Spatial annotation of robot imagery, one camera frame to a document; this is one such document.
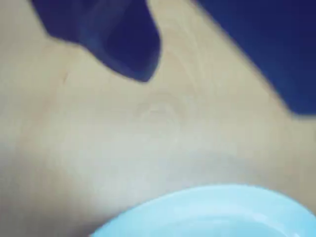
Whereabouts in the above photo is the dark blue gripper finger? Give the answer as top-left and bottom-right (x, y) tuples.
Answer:
(31, 0), (162, 83)
(195, 0), (316, 117)

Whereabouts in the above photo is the light green plastic bowl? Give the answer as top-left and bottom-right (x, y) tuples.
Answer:
(87, 184), (316, 237)

